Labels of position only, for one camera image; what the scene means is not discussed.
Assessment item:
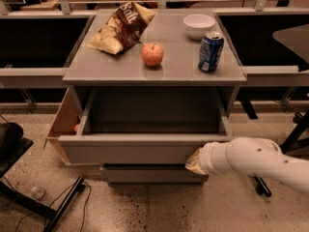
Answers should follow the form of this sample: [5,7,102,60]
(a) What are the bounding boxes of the grey top drawer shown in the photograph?
[59,87,232,164]

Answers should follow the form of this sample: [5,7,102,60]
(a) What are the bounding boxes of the grey drawer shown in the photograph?
[100,163,209,185]
[59,87,232,164]

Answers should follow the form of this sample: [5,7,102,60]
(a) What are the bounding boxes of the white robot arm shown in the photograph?
[185,137,309,194]

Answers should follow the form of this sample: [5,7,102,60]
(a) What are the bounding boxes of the grey bottom drawer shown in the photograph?
[100,163,209,185]

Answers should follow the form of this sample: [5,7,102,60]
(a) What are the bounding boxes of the grey drawer cabinet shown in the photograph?
[63,9,246,108]

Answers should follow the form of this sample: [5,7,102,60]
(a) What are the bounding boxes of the black stand right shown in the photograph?
[238,94,309,198]

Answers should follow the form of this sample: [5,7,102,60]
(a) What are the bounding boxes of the black stand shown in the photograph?
[0,122,85,232]
[238,94,309,198]

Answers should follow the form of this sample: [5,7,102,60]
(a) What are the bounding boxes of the blue soda can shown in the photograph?
[198,31,224,73]

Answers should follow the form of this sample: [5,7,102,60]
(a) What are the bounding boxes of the red apple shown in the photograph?
[141,43,164,67]

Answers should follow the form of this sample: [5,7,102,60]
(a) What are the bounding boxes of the small orange fruit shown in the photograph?
[73,124,79,132]

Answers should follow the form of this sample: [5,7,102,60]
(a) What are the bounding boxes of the wooden crate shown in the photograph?
[45,90,79,164]

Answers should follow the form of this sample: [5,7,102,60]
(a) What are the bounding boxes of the white bowl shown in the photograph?
[183,14,215,40]

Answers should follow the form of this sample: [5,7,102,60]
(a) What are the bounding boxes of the brown salt chip bag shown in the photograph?
[88,2,156,55]

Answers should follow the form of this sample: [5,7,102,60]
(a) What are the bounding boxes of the clear plastic cup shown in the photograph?
[31,187,46,201]

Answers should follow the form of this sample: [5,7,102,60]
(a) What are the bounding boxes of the black stand left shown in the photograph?
[0,122,85,232]

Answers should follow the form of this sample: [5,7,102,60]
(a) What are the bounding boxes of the black floor cable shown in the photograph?
[14,181,93,232]

